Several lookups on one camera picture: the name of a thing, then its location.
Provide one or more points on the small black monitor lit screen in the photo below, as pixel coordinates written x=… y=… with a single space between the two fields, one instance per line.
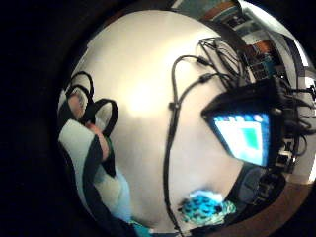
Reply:
x=245 y=135

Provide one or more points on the black monitor stand base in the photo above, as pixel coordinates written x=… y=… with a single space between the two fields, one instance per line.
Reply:
x=260 y=187

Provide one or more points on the cluttered shelf unit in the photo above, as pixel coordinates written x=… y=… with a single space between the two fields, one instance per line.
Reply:
x=260 y=57

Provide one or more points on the turquoise spotted soft toy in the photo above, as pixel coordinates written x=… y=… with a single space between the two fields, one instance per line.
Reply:
x=205 y=208

